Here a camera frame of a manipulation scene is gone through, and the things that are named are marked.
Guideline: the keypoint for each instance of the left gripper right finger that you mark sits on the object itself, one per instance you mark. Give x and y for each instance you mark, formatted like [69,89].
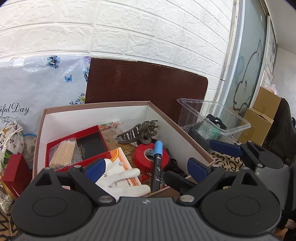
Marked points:
[207,179]

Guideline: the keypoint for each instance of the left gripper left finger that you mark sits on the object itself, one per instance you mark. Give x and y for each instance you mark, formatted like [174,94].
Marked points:
[90,181]

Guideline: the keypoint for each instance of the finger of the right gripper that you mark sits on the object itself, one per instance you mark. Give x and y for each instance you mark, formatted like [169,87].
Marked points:
[232,150]

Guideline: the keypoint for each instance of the blue cap black marker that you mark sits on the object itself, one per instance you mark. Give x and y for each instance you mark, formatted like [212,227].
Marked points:
[157,166]

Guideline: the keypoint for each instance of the grey hair claw clip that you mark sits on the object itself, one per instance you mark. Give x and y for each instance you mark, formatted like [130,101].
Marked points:
[142,132]

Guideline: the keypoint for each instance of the white cotton glove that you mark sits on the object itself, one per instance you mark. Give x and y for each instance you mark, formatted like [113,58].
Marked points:
[110,176]

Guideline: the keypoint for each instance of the red shallow tray box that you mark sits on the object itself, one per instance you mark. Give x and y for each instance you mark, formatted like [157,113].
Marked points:
[78,148]

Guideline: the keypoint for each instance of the clear plastic container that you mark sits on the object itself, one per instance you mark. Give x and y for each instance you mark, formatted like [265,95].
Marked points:
[211,120]

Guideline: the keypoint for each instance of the bag of wooden toothpicks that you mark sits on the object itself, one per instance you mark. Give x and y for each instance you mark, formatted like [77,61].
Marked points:
[62,154]

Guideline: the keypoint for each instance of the orange white paper box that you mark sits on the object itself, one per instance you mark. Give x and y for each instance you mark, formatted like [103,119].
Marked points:
[117,164]

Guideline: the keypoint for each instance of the stacked cardboard boxes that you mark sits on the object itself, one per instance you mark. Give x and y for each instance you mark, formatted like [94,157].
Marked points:
[260,116]

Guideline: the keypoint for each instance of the red electrical tape roll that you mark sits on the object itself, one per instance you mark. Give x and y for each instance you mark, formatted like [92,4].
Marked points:
[145,155]

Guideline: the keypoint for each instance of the large cardboard box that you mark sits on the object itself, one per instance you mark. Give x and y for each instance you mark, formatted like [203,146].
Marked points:
[68,124]

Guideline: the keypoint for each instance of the small red box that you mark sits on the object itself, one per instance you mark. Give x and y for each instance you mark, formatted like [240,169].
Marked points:
[17,175]

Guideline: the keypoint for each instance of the bag of white beads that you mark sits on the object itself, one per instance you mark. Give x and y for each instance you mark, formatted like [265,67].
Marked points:
[6,198]

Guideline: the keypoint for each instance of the dark brown wooden board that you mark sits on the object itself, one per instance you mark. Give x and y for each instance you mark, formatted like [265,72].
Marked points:
[111,80]

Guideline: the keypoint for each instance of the floral plastic bag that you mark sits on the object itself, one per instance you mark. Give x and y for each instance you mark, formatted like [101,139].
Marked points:
[30,85]

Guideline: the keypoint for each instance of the floral drawstring pouch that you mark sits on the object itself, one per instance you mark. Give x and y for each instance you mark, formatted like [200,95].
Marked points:
[11,143]

